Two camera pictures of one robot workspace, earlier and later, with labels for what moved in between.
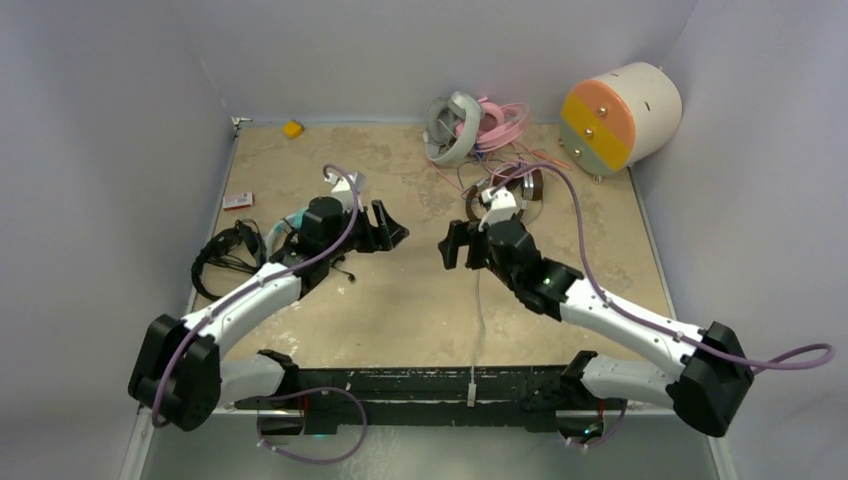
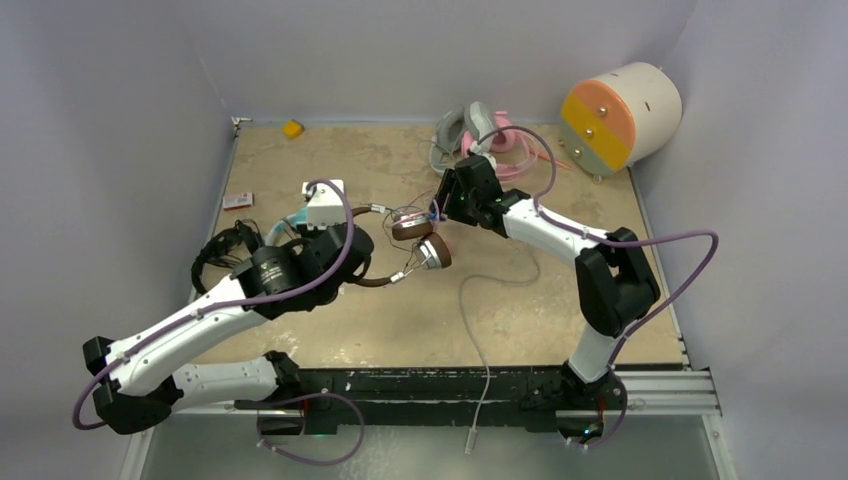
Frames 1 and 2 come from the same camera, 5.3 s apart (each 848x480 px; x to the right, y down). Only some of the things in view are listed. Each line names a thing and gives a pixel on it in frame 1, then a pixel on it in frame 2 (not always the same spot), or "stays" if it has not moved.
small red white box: (245, 200) stays
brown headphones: (532, 185) -> (432, 251)
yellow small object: (293, 129) stays
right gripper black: (459, 234) -> (452, 186)
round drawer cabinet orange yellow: (619, 118) stays
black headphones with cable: (241, 245) stays
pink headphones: (498, 125) -> (514, 154)
